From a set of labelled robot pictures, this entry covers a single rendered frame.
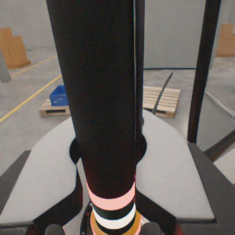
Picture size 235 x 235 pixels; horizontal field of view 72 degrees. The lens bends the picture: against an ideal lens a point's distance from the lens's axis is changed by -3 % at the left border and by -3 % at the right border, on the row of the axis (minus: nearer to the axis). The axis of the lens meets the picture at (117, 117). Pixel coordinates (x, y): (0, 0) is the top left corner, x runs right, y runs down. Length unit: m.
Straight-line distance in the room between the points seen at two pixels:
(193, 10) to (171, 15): 0.61
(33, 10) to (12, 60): 6.47
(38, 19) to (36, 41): 1.55
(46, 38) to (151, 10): 9.84
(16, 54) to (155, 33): 5.66
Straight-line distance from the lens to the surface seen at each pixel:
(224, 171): 0.55
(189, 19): 5.71
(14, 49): 8.35
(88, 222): 0.39
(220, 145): 0.27
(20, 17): 14.92
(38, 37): 14.36
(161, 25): 5.59
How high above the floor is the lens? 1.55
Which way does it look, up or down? 31 degrees down
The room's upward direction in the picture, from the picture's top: 4 degrees counter-clockwise
